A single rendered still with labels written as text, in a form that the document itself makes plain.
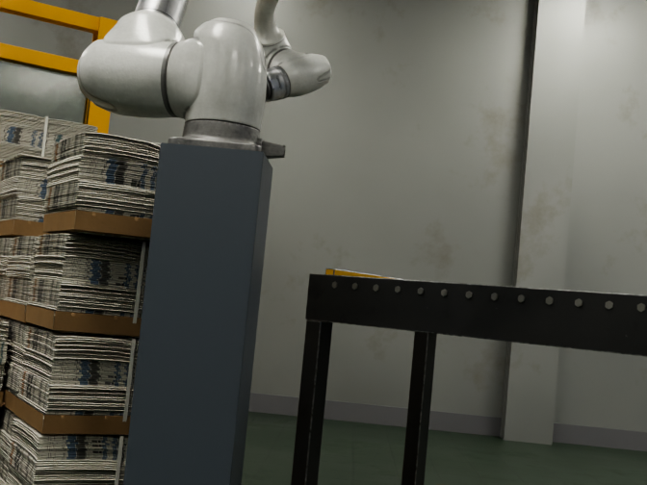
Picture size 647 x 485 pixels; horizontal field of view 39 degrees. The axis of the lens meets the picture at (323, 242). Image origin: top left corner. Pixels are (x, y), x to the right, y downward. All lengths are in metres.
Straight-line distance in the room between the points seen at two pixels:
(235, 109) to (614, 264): 4.61
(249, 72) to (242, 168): 0.20
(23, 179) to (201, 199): 1.05
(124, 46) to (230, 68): 0.24
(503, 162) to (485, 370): 1.37
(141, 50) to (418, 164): 4.27
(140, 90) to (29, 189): 0.91
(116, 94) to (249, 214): 0.39
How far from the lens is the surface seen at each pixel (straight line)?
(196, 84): 1.81
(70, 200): 2.13
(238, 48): 1.81
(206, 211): 1.73
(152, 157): 2.16
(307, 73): 2.47
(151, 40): 1.90
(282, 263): 5.94
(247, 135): 1.79
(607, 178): 6.20
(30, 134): 3.33
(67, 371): 2.15
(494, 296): 2.02
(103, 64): 1.90
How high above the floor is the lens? 0.72
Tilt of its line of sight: 4 degrees up
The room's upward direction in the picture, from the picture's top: 5 degrees clockwise
